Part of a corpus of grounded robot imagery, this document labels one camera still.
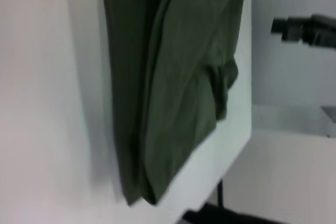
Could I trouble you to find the dark green FREE T-shirt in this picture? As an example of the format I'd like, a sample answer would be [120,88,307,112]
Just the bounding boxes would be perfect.
[101,0,248,207]

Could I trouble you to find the black table leg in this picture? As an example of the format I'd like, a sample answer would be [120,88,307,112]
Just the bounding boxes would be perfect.
[216,178,226,207]

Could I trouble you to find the dark base under table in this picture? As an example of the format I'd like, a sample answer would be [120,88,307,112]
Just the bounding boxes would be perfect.
[180,202,336,224]

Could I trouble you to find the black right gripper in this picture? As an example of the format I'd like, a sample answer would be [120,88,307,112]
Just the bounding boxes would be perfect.
[271,13,336,49]

